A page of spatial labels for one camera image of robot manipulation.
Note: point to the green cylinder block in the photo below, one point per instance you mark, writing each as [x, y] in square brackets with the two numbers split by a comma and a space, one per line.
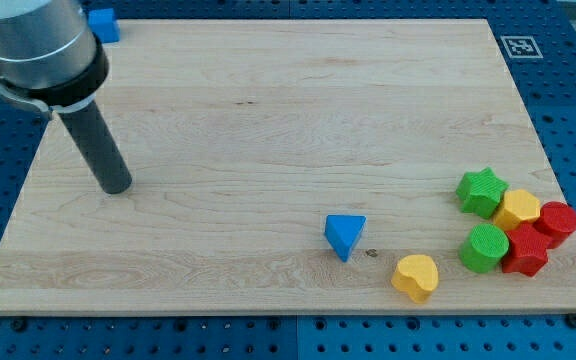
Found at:
[484, 247]

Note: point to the blue triangle block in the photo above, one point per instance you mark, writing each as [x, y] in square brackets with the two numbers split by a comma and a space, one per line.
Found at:
[343, 233]

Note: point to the light wooden board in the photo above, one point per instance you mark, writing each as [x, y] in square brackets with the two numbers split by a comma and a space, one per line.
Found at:
[243, 136]

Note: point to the green star block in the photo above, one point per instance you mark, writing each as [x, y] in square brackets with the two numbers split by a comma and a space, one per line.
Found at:
[481, 192]

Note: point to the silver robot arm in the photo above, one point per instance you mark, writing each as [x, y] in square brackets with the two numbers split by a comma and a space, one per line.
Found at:
[50, 60]

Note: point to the yellow heart block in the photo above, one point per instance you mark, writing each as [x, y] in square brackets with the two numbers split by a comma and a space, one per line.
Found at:
[417, 276]

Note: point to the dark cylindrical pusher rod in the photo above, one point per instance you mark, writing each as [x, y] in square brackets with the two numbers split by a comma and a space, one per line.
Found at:
[98, 148]

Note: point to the white fiducial marker tag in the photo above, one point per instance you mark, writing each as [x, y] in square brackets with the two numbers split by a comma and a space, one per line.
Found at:
[521, 47]

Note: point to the red cylinder block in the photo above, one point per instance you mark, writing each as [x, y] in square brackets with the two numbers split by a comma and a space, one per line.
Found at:
[557, 220]

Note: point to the yellow hexagon block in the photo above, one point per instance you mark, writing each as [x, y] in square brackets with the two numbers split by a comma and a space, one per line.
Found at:
[517, 207]

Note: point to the blue cube block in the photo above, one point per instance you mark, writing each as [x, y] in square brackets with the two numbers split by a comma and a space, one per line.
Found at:
[104, 24]

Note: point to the red star block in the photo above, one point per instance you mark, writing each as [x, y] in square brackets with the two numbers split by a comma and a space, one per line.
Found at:
[527, 252]

